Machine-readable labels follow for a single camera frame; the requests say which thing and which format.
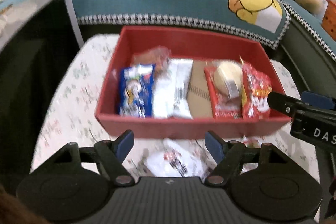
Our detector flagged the red spicy strip packet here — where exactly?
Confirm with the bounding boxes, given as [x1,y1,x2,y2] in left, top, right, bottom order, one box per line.
[204,66,242,120]

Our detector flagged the red cardboard box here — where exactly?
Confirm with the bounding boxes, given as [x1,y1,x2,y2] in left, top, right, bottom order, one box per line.
[94,26,290,139]

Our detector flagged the red clear cake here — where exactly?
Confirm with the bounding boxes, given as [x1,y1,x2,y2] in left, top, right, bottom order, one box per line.
[131,46,171,75]

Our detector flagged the clear round bun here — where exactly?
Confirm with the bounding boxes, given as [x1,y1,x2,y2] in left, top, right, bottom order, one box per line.
[213,60,243,100]

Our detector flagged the orange plastic basket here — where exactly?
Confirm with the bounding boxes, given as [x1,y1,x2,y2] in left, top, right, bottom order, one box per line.
[321,0,336,40]

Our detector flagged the teal houndstooth right cover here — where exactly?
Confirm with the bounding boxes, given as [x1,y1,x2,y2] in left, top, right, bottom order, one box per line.
[278,0,335,62]

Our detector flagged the blue coconut snack bag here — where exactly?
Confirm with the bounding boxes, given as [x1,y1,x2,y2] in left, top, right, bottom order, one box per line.
[119,64,155,118]

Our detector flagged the dark side table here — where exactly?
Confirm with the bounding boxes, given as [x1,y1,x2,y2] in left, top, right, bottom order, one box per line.
[1,0,83,184]

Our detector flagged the red Trolli candy bag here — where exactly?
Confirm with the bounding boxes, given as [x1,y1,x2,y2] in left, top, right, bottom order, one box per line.
[241,62,272,120]

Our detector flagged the white duck snack pouch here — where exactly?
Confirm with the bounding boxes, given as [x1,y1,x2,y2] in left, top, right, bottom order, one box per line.
[144,139,209,178]

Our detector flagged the green white Kaprons wafer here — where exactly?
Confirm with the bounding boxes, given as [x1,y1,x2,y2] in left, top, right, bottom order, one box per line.
[241,136,261,148]

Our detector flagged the white green snack pack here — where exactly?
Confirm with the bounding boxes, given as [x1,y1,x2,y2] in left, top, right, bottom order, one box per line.
[152,59,193,119]

